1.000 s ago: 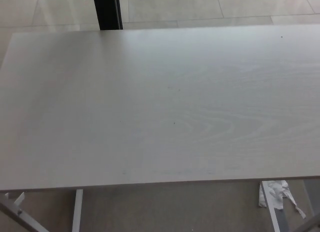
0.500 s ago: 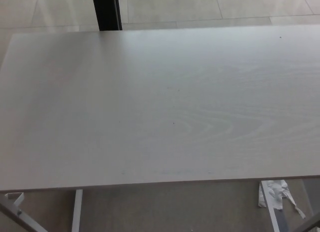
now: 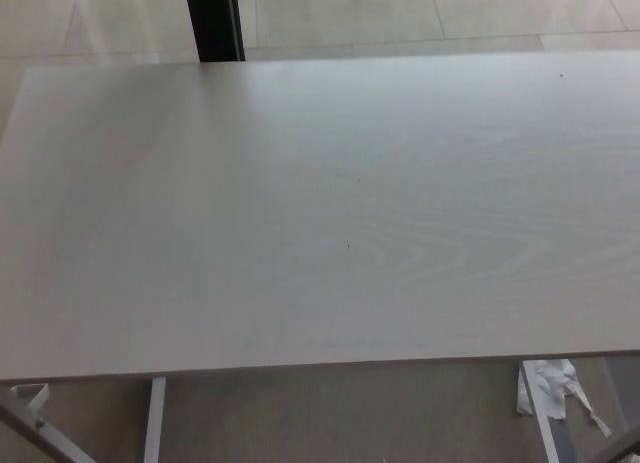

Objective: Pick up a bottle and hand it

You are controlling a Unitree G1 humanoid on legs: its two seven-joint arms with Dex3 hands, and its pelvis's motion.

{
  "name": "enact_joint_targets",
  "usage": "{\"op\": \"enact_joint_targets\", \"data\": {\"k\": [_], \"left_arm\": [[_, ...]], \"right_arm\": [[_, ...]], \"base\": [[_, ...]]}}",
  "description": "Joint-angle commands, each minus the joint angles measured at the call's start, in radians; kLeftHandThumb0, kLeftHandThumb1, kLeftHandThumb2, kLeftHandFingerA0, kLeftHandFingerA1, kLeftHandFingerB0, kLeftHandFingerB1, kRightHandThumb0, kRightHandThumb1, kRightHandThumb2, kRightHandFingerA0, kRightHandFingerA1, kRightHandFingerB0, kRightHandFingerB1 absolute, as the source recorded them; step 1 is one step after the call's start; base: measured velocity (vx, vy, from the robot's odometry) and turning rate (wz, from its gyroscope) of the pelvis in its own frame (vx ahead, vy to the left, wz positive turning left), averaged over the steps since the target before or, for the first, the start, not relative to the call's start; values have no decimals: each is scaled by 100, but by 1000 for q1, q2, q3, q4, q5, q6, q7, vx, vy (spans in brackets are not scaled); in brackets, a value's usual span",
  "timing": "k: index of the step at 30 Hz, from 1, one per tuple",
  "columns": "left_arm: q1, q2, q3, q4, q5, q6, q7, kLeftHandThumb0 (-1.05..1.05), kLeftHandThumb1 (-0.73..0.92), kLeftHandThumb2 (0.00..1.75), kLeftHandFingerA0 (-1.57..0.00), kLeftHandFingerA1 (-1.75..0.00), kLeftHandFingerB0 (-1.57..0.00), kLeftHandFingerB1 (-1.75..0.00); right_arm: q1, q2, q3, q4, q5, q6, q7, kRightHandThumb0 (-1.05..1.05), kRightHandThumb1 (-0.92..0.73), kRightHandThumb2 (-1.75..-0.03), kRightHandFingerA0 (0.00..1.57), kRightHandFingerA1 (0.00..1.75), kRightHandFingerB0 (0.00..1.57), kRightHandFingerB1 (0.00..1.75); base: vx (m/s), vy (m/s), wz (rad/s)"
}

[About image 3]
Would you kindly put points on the white diagonal table brace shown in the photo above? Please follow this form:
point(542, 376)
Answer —
point(35, 433)

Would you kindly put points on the white metal table leg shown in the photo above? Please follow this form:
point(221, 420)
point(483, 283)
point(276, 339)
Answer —
point(548, 445)
point(155, 423)

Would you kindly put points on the black vertical door frame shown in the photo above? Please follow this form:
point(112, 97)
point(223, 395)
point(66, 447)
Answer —
point(215, 20)

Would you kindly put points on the crumpled white paper scrap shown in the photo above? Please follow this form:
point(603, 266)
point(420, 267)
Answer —
point(550, 389)

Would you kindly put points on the white metal hook bracket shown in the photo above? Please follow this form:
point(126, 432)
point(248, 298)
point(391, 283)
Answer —
point(39, 394)

